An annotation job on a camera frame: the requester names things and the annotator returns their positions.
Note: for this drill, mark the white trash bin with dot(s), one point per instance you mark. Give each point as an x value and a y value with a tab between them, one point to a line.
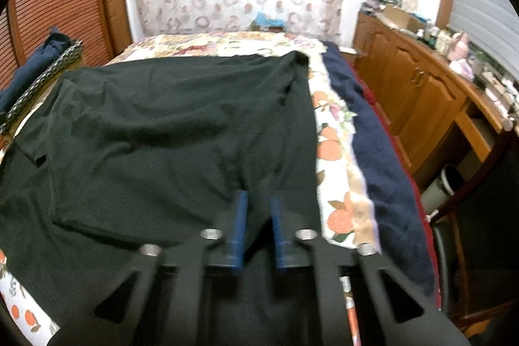
438	192

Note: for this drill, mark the pink tissue pack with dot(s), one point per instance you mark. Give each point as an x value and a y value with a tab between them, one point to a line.
462	69

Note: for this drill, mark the orange fruit print bedsheet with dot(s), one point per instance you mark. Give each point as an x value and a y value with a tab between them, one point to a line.
332	151

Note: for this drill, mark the cardboard box with blue bag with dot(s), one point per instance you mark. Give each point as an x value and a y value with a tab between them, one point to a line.
267	23

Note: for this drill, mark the cluster of small bottles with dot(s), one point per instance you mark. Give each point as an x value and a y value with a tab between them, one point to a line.
434	34

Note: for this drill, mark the navy folded clothing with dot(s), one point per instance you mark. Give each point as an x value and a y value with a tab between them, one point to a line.
36	66

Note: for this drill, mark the dark chair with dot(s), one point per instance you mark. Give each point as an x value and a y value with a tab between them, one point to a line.
486	240

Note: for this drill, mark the pile of patterned bags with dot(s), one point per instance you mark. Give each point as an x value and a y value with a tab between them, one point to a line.
377	1

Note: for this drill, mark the navy blanket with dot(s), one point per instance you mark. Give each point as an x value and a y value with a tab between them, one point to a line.
377	135

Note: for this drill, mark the open cardboard box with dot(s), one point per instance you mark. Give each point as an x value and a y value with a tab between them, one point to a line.
399	17

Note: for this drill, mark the wooden cabinet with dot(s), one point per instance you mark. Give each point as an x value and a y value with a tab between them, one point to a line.
413	86

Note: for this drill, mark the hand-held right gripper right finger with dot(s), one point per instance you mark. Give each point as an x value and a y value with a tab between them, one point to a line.
277	230

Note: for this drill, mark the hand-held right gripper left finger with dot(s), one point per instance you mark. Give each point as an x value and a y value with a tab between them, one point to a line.
239	226

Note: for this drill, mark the black printed t-shirt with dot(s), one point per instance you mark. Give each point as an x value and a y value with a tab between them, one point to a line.
162	135

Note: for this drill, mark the pink bottle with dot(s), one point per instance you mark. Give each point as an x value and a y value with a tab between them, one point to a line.
460	46

